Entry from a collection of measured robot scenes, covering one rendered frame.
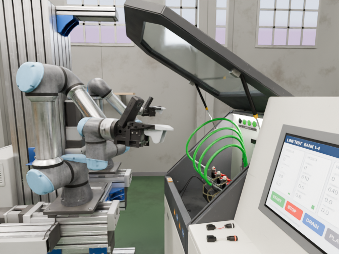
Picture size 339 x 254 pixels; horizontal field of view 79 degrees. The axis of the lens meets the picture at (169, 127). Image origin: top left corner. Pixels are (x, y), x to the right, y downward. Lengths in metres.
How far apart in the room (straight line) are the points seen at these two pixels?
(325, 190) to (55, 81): 1.00
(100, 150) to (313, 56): 4.59
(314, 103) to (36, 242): 1.19
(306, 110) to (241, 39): 3.60
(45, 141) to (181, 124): 3.25
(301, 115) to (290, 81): 3.85
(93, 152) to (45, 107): 0.29
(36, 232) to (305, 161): 1.11
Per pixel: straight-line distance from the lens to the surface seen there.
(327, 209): 0.74
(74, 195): 1.12
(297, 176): 0.81
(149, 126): 0.64
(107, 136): 0.75
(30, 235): 1.18
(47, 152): 0.99
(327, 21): 5.23
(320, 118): 0.80
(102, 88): 1.53
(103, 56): 4.14
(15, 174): 1.45
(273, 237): 0.90
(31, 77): 0.93
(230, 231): 1.03
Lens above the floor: 1.55
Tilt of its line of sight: 8 degrees down
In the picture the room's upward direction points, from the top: straight up
